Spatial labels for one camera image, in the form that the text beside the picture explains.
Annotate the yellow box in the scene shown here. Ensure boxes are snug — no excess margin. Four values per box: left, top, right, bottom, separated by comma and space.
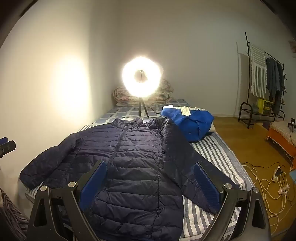
257, 98, 273, 114

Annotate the dark striped cloth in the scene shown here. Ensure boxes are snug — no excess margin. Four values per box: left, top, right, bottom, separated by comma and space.
0, 188, 29, 241

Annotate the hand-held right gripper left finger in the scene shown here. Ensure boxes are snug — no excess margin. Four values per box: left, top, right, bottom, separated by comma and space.
26, 160, 109, 241

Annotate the black metal clothes rack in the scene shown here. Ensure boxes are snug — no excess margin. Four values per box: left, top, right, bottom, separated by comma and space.
239, 32, 287, 129

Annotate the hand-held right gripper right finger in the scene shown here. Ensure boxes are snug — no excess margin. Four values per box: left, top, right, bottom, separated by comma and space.
193, 162, 272, 241

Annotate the bright blue jacket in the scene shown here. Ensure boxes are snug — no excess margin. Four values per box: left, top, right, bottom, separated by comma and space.
161, 105, 214, 142

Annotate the grey hanging jacket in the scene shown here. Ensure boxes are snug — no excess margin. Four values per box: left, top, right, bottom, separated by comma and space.
266, 57, 278, 100

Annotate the dark hanging coat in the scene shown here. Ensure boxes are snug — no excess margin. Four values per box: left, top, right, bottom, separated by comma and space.
275, 62, 286, 114

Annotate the cream cable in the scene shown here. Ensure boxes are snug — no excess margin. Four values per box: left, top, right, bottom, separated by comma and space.
240, 162, 296, 232

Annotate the dark navy blanket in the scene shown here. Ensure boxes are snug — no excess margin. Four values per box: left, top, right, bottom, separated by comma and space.
19, 116, 240, 241

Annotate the blue checkered blanket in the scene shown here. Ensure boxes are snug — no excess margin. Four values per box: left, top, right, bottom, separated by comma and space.
92, 98, 192, 127

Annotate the white power strip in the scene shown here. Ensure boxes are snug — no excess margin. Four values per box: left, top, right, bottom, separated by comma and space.
272, 166, 284, 181

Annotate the ring light on tripod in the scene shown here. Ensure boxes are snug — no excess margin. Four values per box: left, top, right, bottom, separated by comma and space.
122, 56, 163, 117

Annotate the white striped towel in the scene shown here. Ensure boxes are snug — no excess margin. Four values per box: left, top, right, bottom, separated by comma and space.
248, 44, 267, 98

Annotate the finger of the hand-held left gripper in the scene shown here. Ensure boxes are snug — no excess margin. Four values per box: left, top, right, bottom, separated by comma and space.
0, 137, 16, 158

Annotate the folded floral quilt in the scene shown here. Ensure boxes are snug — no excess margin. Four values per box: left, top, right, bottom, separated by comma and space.
113, 79, 173, 106

